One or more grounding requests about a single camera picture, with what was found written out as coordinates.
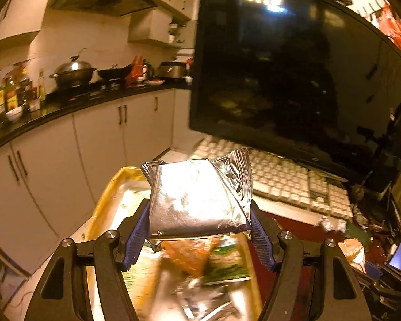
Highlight white wall shelf cabinet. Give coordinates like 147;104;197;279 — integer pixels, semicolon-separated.
128;7;192;49

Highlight block-shaped silver foil packet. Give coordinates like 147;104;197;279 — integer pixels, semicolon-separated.
141;147;254;251

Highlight leafy green snack packet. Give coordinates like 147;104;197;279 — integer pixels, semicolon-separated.
204;237;254;286

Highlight black kitchen countertop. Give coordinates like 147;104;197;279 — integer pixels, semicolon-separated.
0;85;192;156

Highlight white upper kitchen cabinets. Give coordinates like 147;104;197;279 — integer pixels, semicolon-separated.
0;0;201;45

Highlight white computer keyboard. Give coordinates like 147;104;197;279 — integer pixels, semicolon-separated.
192;135;355;223

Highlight white kitchen cabinets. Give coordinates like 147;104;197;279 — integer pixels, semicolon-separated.
0;0;201;45
0;89;194;275

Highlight red kitchen bag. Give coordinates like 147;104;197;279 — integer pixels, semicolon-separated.
125;55;147;86

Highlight steel wok with lid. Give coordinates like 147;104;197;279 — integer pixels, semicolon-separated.
50;48;97;89

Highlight red plastic bag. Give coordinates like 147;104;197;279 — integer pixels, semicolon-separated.
376;3;401;66

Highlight white lower kitchen cabinets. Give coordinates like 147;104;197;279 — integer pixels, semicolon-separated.
0;89;194;275

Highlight gold cardboard box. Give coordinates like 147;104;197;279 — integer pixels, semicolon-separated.
87;166;264;321

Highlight row of condiment bottles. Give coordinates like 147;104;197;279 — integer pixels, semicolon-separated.
0;61;47;141

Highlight black computer monitor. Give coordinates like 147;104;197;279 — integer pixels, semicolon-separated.
189;0;401;188

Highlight orange snack packet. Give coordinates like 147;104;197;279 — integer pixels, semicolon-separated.
160;237;217;278
336;237;366;275

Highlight white bowl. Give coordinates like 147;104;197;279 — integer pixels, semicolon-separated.
5;108;24;123

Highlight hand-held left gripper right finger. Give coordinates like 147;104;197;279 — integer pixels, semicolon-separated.
250;201;370;321

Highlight grey mesh microphone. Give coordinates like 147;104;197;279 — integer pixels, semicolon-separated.
350;184;365;203

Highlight rice cooker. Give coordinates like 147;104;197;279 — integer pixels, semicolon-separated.
158;61;188;79

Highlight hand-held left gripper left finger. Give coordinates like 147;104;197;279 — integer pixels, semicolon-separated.
23;199;152;321

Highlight black frying pan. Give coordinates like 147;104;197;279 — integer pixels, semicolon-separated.
97;63;136;81

